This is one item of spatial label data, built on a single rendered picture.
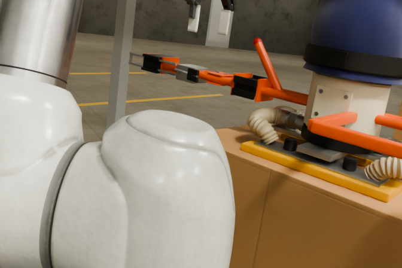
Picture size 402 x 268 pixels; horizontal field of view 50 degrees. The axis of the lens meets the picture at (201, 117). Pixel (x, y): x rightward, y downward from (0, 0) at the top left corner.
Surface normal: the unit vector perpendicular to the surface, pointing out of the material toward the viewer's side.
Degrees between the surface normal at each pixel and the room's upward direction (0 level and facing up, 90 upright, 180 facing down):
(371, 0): 74
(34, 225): 81
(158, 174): 64
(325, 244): 90
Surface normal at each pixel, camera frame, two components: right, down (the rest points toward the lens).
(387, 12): 0.22, -0.02
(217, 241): 0.76, 0.17
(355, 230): -0.66, 0.07
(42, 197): 0.00, -0.32
